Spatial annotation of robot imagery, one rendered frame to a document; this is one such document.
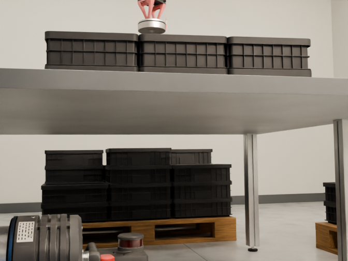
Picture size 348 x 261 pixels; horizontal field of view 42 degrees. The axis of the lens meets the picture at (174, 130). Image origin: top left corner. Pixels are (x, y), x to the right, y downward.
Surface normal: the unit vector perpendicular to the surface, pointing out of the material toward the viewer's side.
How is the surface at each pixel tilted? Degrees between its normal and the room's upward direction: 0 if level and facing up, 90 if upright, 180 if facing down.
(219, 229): 90
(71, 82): 90
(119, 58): 90
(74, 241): 58
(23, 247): 62
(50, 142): 90
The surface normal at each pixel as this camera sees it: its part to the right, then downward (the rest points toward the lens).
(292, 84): 0.22, -0.07
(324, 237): -0.97, 0.00
